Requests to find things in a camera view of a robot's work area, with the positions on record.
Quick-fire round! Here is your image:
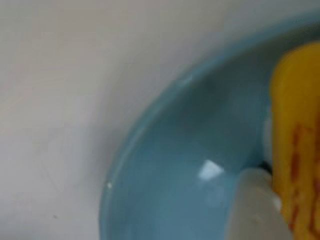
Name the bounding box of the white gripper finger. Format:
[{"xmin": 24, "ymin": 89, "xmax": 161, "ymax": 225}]
[{"xmin": 228, "ymin": 167, "xmax": 294, "ymax": 240}]

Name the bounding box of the yellow egg sushi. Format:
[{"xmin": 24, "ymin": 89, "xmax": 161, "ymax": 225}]
[{"xmin": 262, "ymin": 41, "xmax": 320, "ymax": 240}]

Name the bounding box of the blue round dish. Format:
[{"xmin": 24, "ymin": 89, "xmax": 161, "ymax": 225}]
[{"xmin": 98, "ymin": 7, "xmax": 320, "ymax": 240}]

